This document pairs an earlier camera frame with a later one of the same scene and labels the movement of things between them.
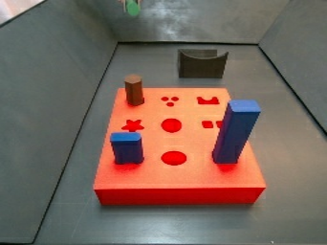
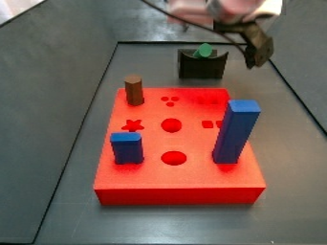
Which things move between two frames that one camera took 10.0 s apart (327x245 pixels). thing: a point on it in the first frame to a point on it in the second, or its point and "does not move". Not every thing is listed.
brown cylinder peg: (133, 90) does not move
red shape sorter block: (180, 122) does not move
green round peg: (132, 8) to (202, 51)
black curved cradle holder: (200, 63) does not move
